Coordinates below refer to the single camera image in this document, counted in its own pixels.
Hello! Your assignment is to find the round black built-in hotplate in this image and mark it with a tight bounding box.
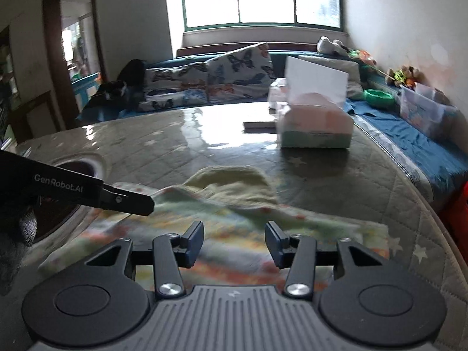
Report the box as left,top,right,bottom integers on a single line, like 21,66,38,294
35,154,110,244

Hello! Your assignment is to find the person's left hand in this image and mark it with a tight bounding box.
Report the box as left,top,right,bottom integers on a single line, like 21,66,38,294
0,204,38,297

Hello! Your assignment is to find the pink soft tissue pack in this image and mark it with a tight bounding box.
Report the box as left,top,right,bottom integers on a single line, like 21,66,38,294
268,78,293,108

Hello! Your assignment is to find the square butterfly print pillow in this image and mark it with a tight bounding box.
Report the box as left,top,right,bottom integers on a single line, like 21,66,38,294
207,43,275,101

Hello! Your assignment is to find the colourful striped towel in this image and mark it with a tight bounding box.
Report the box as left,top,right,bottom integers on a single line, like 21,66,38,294
38,166,390,293

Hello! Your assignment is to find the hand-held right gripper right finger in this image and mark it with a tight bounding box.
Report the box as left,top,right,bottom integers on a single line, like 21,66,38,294
265,221,384,298

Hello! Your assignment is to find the green plastic bowl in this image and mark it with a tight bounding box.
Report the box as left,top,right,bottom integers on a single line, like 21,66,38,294
364,88,395,108

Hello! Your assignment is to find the green and pink plush toy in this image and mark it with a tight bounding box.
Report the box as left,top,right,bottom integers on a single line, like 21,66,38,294
347,48,377,66

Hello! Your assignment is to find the dark wooden chair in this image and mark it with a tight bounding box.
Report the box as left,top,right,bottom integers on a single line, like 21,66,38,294
9,90,55,141

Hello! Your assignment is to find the red plastic stool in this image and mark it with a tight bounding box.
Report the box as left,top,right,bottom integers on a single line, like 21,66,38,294
437,181,468,235

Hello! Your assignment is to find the brown and green plush toy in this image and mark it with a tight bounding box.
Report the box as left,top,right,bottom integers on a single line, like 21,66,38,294
386,66,421,88

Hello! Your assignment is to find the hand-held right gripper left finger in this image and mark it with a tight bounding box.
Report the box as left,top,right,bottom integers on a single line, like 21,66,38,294
85,220,204,299

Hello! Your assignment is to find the clear plastic storage box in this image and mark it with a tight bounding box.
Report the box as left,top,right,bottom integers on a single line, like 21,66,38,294
398,82,457,140

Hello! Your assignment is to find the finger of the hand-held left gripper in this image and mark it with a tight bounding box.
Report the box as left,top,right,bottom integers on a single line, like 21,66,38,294
99,183,154,216

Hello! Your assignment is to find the wide butterfly print pillow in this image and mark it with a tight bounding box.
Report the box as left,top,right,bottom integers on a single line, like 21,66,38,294
141,60,211,112

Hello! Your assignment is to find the black bag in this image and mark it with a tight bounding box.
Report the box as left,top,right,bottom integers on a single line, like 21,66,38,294
93,58,147,108

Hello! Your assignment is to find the plain grey pillow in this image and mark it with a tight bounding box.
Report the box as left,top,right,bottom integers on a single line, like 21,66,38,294
298,54,362,94

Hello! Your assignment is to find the flat grey book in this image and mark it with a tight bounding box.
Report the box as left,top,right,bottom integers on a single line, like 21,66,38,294
243,119,278,130

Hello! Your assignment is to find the dark wooden door frame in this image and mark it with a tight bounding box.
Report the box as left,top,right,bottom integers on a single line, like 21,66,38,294
42,0,106,125

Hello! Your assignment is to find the light blue cabinet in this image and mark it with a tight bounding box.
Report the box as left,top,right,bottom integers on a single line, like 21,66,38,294
71,73,101,112

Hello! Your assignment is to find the white plush toy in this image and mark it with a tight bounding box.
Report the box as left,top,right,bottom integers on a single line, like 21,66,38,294
316,36,348,55

